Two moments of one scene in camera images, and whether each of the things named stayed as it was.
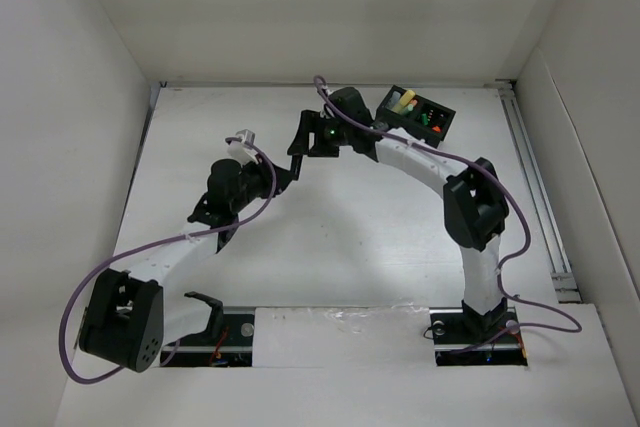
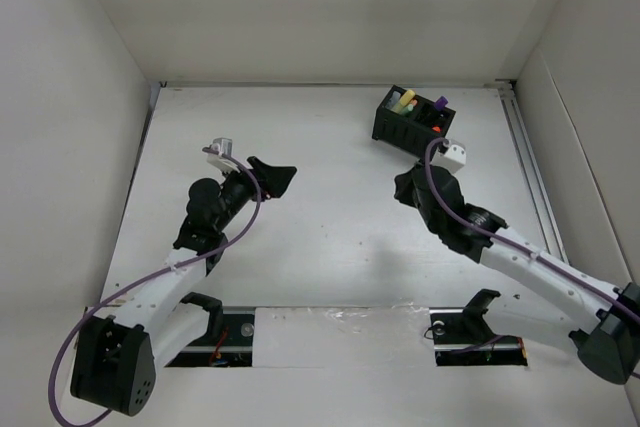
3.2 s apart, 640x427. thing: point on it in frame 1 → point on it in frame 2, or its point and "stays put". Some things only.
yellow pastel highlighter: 407,97 stays put
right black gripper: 312,122 → 404,182
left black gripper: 263,170 stays put
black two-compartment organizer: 426,119 stays put
